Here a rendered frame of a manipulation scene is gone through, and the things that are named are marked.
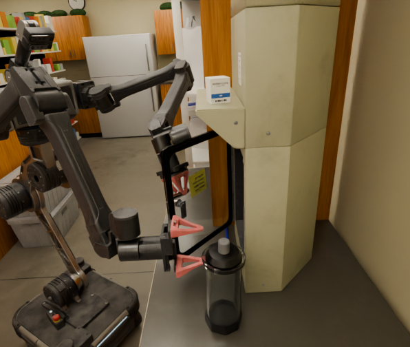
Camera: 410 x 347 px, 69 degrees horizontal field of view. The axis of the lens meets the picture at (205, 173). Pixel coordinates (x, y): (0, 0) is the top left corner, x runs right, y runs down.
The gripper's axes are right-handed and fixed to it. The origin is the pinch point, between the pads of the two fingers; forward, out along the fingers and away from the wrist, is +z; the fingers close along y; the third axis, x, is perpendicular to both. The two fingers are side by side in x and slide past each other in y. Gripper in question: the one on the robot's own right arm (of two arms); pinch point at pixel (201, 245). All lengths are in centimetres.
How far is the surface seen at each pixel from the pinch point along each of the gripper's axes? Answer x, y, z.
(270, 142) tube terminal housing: 8.9, 22.4, 18.1
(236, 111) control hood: 8.9, 30.3, 9.9
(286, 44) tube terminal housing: 8.8, 43.9, 20.7
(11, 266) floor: 141, -119, -168
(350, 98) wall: 49, 24, 55
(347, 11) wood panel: 46, 52, 49
